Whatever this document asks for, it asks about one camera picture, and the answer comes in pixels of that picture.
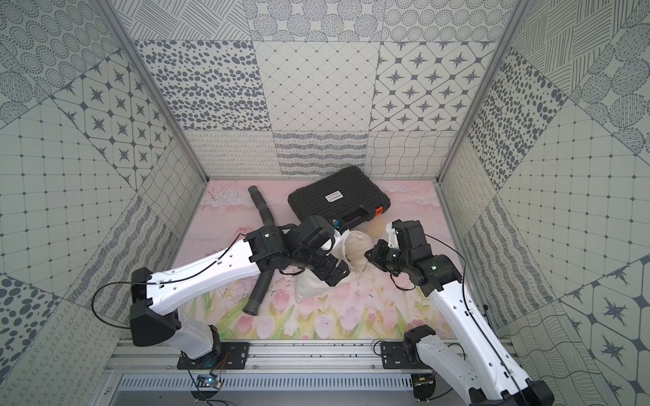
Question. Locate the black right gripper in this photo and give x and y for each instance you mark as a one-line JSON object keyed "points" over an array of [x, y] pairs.
{"points": [[375, 255]]}

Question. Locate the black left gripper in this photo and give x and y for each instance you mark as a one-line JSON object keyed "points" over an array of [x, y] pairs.
{"points": [[330, 266]]}

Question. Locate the beige cloth soil bag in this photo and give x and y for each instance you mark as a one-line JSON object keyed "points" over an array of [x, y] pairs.
{"points": [[350, 250]]}

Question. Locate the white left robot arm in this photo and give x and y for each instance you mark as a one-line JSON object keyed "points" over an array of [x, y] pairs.
{"points": [[157, 315]]}

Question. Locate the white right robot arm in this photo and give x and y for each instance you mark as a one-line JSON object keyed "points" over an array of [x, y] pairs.
{"points": [[486, 374]]}

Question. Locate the black plastic tool case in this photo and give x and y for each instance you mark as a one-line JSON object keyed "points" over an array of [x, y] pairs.
{"points": [[347, 195]]}

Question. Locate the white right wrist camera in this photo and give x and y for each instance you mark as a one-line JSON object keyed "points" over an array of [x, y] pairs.
{"points": [[392, 237]]}

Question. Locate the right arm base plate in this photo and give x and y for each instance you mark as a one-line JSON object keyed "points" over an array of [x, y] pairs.
{"points": [[394, 356]]}

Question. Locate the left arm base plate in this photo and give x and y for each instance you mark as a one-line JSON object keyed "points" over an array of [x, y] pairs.
{"points": [[213, 358]]}

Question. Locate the aluminium mounting rail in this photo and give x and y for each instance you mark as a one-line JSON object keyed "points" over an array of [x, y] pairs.
{"points": [[265, 356]]}

